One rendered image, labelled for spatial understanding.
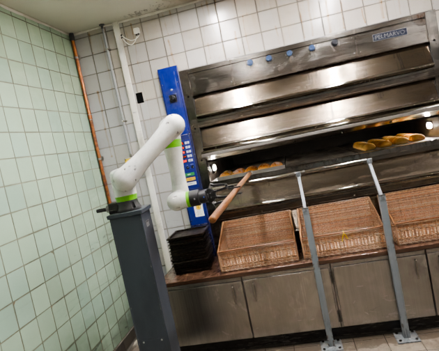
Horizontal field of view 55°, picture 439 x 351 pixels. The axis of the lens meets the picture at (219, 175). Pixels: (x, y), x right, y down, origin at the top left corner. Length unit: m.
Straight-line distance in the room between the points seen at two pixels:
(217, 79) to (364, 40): 1.14
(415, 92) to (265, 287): 1.80
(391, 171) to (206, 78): 1.60
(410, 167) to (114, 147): 2.34
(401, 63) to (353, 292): 1.69
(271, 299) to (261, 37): 1.94
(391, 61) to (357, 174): 0.87
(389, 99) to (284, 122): 0.79
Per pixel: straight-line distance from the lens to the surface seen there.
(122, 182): 2.26
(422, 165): 3.48
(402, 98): 3.43
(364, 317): 3.09
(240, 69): 3.39
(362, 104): 3.38
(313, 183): 3.36
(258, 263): 2.98
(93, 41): 3.75
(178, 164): 2.49
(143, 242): 2.42
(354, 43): 3.43
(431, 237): 3.06
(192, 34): 3.48
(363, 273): 2.97
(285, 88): 3.34
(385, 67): 3.42
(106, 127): 3.63
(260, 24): 3.42
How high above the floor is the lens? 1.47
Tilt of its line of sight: 4 degrees down
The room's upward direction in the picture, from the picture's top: 12 degrees counter-clockwise
